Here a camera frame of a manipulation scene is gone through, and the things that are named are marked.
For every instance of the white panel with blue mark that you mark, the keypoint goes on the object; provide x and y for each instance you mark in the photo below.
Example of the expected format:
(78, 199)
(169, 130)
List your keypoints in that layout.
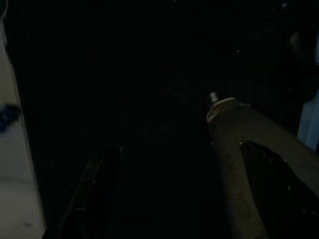
(15, 159)

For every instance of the pale blue upright panel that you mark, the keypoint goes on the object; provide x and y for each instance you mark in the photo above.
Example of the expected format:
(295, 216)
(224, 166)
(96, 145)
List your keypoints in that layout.
(310, 124)

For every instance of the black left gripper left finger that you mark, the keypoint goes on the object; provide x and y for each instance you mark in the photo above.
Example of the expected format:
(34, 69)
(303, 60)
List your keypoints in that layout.
(96, 199)

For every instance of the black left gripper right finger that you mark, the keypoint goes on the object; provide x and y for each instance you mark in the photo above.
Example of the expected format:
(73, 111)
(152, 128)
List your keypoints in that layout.
(286, 199)

